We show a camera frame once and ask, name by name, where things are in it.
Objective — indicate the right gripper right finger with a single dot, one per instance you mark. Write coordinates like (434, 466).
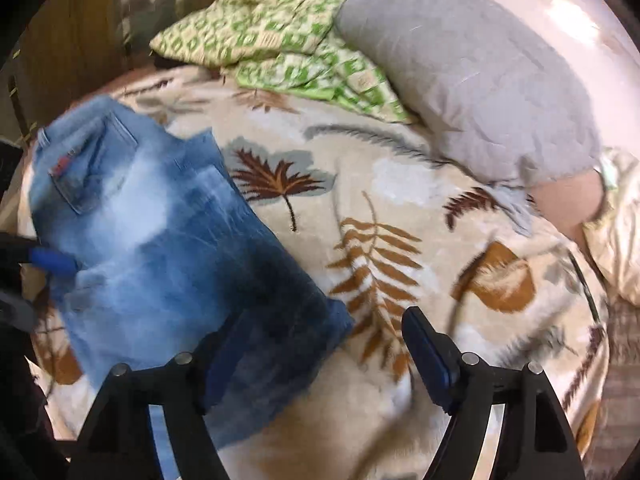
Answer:
(535, 439)

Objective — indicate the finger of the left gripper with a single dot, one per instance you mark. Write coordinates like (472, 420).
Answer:
(23, 250)

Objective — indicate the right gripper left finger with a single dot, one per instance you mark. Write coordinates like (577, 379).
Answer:
(116, 441)

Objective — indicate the blue denim jeans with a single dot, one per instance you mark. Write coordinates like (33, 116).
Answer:
(167, 249)

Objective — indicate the brown striped sofa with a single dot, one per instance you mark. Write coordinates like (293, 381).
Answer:
(617, 430)

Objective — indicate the cream satin pillow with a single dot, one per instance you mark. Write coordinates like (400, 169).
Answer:
(613, 237)

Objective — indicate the wooden wardrobe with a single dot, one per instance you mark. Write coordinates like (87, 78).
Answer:
(69, 49)

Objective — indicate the leaf print beige blanket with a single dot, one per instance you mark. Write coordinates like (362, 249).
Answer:
(377, 225)

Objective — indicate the grey quilted pillow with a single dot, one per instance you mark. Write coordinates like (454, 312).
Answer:
(500, 101)

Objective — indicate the green patterned quilt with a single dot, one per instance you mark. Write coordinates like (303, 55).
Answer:
(284, 46)

